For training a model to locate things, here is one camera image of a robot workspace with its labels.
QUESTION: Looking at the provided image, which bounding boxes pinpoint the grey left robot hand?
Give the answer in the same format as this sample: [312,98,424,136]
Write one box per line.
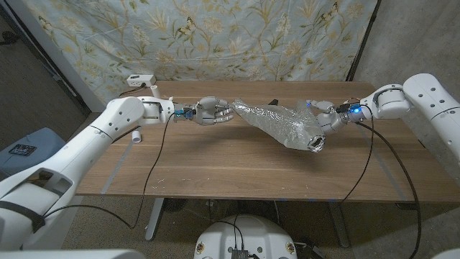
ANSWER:
[192,96,235,127]

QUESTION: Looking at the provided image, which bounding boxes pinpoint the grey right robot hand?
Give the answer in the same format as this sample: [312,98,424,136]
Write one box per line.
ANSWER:
[305,99,350,137]

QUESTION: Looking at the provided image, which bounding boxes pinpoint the crinkled aluminum foil roll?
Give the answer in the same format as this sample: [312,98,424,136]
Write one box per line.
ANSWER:
[231,97,326,153]

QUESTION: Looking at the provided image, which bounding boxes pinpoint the floral light blue backdrop cloth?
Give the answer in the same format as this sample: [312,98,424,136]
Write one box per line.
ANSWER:
[21,0,378,109]

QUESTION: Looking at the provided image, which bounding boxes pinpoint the white power strip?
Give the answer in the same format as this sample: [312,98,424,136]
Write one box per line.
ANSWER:
[126,74,157,88]

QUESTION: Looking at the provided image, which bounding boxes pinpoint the black backdrop stand pole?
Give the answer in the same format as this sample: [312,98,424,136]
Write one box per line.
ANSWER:
[344,0,381,82]

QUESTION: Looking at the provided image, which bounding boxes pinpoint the grey table leg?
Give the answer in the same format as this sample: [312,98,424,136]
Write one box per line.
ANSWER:
[326,201,351,248]

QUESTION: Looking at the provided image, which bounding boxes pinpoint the white table leg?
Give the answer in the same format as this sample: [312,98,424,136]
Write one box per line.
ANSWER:
[144,197,166,241]

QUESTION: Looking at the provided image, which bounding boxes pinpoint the white robot torso dome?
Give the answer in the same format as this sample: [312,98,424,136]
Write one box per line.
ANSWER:
[193,214,298,259]

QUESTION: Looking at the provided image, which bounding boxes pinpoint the black flat printed card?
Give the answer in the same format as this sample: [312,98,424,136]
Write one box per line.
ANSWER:
[8,144,37,157]

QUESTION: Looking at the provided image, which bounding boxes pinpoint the thin black right wrist wire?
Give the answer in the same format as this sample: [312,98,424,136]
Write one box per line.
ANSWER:
[339,104,375,204]

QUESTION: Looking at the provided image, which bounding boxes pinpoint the thin black wrist wire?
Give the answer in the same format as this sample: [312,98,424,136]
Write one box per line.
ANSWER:
[42,112,176,230]
[339,104,375,204]

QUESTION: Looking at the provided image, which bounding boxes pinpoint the black power strip cord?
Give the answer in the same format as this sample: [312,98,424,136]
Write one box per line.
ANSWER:
[119,83,147,97]

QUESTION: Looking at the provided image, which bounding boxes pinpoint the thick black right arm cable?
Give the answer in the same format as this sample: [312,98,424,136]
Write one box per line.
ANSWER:
[355,122,422,259]

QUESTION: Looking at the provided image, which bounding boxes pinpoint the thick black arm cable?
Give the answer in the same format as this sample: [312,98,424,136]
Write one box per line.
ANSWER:
[355,122,422,259]
[111,124,142,144]

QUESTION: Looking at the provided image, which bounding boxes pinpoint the thin black left wrist wire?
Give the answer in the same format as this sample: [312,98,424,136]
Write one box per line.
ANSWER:
[42,112,176,230]

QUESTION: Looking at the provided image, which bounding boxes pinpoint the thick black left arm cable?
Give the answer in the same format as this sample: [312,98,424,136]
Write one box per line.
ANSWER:
[111,124,142,144]

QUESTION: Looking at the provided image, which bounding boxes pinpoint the white slanted frame post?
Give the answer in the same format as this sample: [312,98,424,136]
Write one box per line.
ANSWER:
[5,0,109,113]

